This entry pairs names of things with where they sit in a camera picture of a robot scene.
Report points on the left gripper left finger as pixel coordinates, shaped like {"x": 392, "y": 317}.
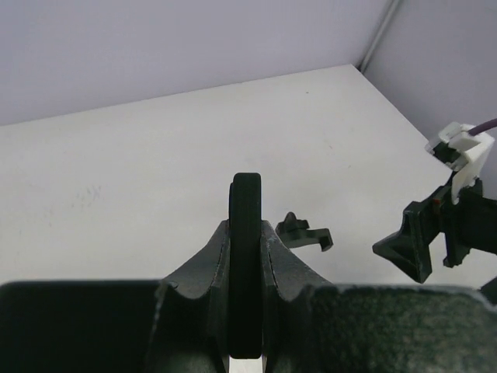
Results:
{"x": 175, "y": 324}

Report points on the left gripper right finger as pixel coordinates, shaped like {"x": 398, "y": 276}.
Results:
{"x": 312, "y": 325}

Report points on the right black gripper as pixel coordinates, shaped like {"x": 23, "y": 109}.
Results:
{"x": 469, "y": 224}

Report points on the black phone stand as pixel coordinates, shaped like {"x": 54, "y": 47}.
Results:
{"x": 295, "y": 233}

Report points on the black smartphone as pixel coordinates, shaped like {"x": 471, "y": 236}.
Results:
{"x": 245, "y": 296}

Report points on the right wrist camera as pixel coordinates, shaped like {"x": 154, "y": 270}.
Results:
{"x": 464, "y": 149}

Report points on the right aluminium frame post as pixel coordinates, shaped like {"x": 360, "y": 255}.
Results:
{"x": 385, "y": 20}

